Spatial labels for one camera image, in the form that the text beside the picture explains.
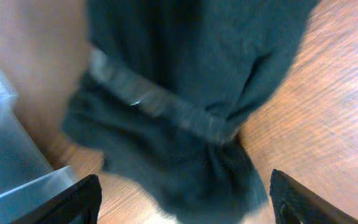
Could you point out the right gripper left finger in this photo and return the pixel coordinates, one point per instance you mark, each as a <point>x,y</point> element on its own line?
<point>79,203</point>

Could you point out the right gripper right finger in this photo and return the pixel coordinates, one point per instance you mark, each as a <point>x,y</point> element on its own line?
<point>293,203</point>

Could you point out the dark grey garment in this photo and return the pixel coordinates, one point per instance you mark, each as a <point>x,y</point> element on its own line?
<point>168,85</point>

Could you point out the clear plastic storage bin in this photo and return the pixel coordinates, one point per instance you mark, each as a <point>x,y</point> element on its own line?
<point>27,180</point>

